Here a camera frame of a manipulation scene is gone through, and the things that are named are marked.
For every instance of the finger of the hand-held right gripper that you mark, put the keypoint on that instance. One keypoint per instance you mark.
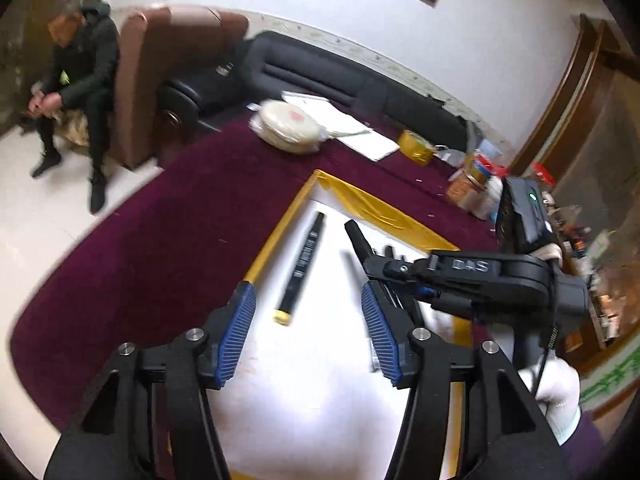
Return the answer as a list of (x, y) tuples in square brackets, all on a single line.
[(395, 267), (425, 294)]

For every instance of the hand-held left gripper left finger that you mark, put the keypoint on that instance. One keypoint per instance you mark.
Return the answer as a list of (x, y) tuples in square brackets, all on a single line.
[(237, 330)]

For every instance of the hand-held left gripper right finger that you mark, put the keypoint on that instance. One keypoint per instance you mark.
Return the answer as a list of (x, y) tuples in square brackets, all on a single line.
[(382, 332)]

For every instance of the white sheet with yellow tape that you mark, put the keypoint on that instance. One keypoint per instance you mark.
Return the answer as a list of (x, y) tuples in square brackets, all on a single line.
[(320, 370)]

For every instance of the yellow-capped black marker pen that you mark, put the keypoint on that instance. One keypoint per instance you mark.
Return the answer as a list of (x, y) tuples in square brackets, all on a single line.
[(300, 270)]

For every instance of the person's right hand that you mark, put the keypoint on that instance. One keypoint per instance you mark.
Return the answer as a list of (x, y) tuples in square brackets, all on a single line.
[(555, 395)]

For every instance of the white plastic jar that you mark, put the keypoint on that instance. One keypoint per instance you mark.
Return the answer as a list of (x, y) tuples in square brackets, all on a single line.
[(487, 197)]

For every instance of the small clear plastic container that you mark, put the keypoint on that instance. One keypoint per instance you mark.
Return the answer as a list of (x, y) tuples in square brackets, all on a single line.
[(462, 190)]

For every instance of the pile of assorted clutter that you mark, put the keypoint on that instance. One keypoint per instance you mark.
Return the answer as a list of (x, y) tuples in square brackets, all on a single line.
[(605, 260)]

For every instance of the red and blue packet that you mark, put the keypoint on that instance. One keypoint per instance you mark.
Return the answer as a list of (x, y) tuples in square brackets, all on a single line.
[(480, 165)]

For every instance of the clear jar with red lid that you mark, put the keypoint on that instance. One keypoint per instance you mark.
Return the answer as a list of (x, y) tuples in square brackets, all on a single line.
[(542, 170)]

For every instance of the dark purple tablecloth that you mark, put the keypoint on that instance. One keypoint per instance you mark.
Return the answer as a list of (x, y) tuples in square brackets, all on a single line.
[(175, 220)]

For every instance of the white papers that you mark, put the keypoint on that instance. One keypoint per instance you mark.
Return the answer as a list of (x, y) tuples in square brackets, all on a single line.
[(360, 135)]

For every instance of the white bagged round stack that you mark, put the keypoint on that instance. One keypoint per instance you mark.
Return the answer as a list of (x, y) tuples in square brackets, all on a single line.
[(287, 125)]

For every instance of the wooden counter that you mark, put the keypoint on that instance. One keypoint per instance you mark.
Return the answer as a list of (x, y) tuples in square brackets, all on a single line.
[(585, 110)]

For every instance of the black sofa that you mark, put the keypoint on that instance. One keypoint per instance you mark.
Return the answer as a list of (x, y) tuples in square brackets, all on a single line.
[(325, 80)]

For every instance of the patterned stool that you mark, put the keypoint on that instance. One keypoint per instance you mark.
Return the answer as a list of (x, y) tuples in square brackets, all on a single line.
[(75, 127)]

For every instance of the brown armchair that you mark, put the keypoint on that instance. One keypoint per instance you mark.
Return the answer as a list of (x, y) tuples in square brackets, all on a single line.
[(140, 85)]

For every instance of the green bamboo wall decal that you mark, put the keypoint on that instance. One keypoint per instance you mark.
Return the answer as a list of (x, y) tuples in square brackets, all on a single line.
[(615, 375)]

